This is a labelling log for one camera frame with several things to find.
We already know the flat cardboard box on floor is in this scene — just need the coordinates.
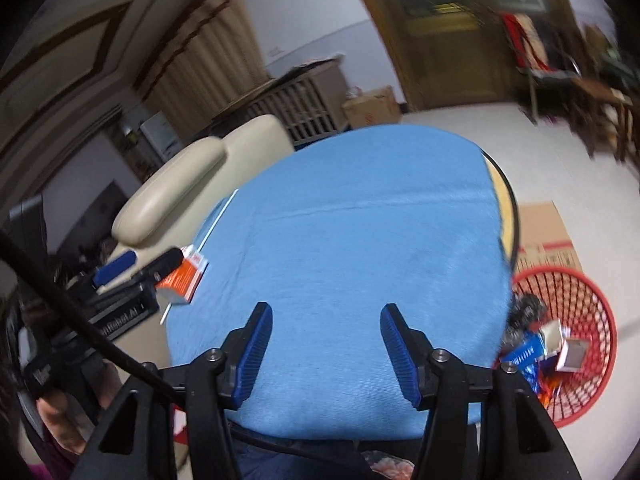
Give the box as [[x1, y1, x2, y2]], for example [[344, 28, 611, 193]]
[[515, 202, 582, 274]]

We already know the orange white small box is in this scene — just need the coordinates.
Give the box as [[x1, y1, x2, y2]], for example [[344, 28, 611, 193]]
[[155, 245, 208, 304]]

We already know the red plastic mesh basket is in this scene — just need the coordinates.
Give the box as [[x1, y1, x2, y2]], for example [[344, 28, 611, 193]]
[[498, 266, 617, 428]]

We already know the brown wooden door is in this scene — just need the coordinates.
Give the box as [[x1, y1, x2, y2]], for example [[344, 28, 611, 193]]
[[362, 0, 575, 110]]

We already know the dark wooden stool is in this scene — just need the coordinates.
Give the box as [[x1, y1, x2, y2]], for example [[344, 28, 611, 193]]
[[570, 77, 634, 162]]

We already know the black cable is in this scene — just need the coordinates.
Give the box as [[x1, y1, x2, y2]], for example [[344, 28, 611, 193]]
[[0, 228, 371, 480]]

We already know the beige striped curtain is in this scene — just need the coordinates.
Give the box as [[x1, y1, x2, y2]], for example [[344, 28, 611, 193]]
[[134, 0, 270, 140]]

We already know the blue small box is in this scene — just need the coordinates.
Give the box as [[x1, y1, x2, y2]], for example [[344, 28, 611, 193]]
[[500, 333, 546, 370]]

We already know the wooden slatted cabinet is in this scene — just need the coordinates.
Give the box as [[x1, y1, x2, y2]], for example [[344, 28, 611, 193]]
[[209, 56, 349, 146]]

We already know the metal chair with red cloth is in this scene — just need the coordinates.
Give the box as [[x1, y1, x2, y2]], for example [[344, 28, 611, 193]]
[[498, 12, 582, 125]]

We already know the blue towel table cover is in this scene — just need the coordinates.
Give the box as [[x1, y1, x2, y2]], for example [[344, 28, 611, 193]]
[[166, 125, 511, 441]]

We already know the orange wrapper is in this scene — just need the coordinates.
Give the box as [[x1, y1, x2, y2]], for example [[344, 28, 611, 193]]
[[537, 376, 563, 408]]

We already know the person left hand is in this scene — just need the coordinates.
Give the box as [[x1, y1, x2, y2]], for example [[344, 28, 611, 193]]
[[36, 362, 122, 455]]

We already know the cardboard box by wall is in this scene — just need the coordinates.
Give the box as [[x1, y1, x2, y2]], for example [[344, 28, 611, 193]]
[[343, 86, 401, 129]]

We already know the red white carton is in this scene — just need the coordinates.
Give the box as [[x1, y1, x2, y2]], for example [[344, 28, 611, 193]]
[[554, 325, 590, 373]]

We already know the cream leather sofa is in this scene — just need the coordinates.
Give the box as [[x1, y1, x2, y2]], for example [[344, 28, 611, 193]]
[[112, 112, 296, 480]]

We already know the black plastic bag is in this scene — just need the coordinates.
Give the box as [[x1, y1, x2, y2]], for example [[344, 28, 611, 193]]
[[500, 292, 548, 356]]

